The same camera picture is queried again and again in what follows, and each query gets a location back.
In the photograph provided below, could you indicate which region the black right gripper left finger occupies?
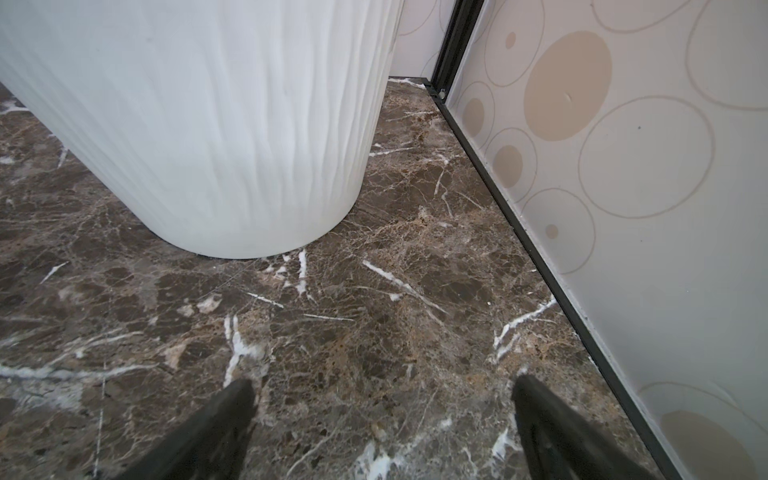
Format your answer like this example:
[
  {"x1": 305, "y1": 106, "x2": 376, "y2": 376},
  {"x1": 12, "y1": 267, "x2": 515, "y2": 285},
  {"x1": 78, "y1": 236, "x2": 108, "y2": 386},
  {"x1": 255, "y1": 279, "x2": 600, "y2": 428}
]
[{"x1": 118, "y1": 379, "x2": 256, "y2": 480}]

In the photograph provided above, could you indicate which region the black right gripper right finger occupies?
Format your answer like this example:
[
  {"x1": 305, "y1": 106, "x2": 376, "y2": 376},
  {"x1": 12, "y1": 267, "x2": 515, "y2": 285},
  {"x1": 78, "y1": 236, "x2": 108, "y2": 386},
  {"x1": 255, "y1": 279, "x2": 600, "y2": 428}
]
[{"x1": 512, "y1": 374, "x2": 653, "y2": 479}]

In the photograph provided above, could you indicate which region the white plastic waste bin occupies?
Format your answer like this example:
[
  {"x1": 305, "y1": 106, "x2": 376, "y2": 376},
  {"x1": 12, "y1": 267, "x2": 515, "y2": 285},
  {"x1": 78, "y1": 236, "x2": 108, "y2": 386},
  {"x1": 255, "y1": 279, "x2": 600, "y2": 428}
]
[{"x1": 1, "y1": 1, "x2": 404, "y2": 259}]

